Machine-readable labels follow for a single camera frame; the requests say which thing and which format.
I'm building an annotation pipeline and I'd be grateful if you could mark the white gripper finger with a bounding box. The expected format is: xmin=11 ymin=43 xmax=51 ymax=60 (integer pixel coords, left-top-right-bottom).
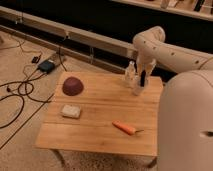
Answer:
xmin=146 ymin=59 xmax=156 ymax=78
xmin=136 ymin=71 xmax=142 ymax=82

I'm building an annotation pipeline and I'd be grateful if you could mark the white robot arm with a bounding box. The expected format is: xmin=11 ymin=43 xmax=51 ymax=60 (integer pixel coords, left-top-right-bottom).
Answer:
xmin=133 ymin=26 xmax=213 ymax=171

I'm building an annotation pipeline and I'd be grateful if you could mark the orange carrot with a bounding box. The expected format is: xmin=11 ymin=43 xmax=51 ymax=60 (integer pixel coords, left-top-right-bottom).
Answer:
xmin=112 ymin=121 xmax=138 ymax=135

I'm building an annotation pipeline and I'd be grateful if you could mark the wooden table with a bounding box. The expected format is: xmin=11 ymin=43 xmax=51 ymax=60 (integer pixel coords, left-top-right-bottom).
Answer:
xmin=35 ymin=71 xmax=164 ymax=169

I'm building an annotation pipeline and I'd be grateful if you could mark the maroon upturned bowl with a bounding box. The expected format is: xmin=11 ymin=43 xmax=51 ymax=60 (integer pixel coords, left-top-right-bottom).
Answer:
xmin=62 ymin=77 xmax=84 ymax=96

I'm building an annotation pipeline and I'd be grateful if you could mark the wooden shelf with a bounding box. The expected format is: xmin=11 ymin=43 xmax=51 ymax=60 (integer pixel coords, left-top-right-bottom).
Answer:
xmin=111 ymin=0 xmax=213 ymax=22

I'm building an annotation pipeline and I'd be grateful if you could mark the white sponge block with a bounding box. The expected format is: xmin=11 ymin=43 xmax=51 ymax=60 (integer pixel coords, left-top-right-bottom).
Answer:
xmin=61 ymin=105 xmax=81 ymax=119

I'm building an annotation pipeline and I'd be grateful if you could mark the teal power adapter box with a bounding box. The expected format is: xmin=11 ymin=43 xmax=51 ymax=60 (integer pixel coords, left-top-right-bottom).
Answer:
xmin=38 ymin=60 xmax=55 ymax=73

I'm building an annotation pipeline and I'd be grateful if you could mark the small black plug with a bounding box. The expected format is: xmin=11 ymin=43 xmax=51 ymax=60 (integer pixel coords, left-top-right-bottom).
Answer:
xmin=31 ymin=55 xmax=41 ymax=63

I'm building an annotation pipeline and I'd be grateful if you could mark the black floor cable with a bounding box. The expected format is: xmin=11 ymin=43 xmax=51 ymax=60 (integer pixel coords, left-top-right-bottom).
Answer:
xmin=0 ymin=72 xmax=56 ymax=150

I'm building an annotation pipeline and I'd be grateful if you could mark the long metal rail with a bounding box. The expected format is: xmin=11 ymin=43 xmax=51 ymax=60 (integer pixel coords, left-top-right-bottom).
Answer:
xmin=0 ymin=6 xmax=137 ymax=58

